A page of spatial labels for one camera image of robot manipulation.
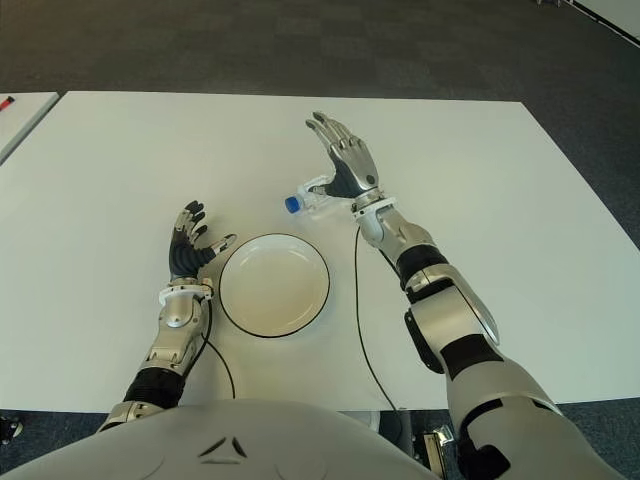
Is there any metal table foot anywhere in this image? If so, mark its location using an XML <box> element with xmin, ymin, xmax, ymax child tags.
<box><xmin>422</xmin><ymin>424</ymin><xmax>454</xmax><ymax>480</ymax></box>

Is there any black table leg base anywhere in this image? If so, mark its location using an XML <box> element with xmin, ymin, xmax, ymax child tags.
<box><xmin>344</xmin><ymin>409</ymin><xmax>417</xmax><ymax>452</ymax></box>

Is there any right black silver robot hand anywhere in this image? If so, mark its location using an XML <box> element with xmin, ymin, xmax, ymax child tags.
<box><xmin>305</xmin><ymin>112</ymin><xmax>382</xmax><ymax>200</ymax></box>

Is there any white side table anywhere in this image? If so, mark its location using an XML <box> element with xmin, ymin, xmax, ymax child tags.
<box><xmin>0</xmin><ymin>91</ymin><xmax>61</xmax><ymax>166</ymax></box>

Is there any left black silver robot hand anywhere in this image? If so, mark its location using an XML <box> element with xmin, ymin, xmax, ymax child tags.
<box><xmin>168</xmin><ymin>200</ymin><xmax>237</xmax><ymax>281</ymax></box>

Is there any grey robot torso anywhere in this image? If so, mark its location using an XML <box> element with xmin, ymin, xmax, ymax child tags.
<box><xmin>0</xmin><ymin>398</ymin><xmax>461</xmax><ymax>480</ymax></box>

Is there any clear water bottle blue cap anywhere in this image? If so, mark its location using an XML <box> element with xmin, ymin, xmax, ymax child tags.
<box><xmin>283</xmin><ymin>173</ymin><xmax>351</xmax><ymax>219</ymax></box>

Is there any white plate black rim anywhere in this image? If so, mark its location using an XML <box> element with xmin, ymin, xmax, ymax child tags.
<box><xmin>218</xmin><ymin>230</ymin><xmax>331</xmax><ymax>337</ymax></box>

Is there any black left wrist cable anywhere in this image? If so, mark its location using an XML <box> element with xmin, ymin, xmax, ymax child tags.
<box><xmin>199</xmin><ymin>294</ymin><xmax>237</xmax><ymax>400</ymax></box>

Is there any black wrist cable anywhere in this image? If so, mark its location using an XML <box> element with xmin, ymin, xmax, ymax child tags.
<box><xmin>353</xmin><ymin>224</ymin><xmax>401</xmax><ymax>412</ymax></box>
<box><xmin>199</xmin><ymin>294</ymin><xmax>237</xmax><ymax>400</ymax></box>

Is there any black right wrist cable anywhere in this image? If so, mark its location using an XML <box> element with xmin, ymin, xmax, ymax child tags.
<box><xmin>353</xmin><ymin>224</ymin><xmax>401</xmax><ymax>412</ymax></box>

